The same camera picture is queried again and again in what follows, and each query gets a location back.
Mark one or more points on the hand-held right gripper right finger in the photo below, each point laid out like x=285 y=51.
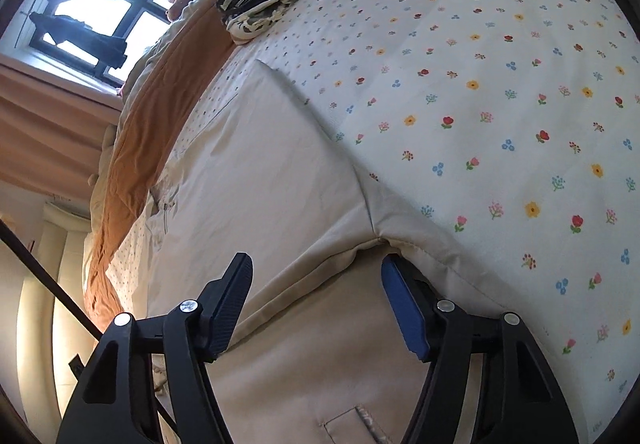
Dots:
x=402 y=304

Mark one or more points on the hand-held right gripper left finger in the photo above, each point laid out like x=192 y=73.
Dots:
x=227 y=304

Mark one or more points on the beige jacket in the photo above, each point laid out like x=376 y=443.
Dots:
x=280 y=184

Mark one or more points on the cream padded headboard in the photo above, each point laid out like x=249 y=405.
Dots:
x=40 y=299

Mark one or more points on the orange blanket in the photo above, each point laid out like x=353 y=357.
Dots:
x=145 y=123

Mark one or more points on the bed with floral sheet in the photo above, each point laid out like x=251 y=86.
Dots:
x=500 y=73

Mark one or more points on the pink curtain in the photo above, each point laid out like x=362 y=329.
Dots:
x=50 y=123

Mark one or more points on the long dark hanging garment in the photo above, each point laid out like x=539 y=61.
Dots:
x=85 y=41

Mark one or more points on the black framed window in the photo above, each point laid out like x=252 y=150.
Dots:
x=95 y=6

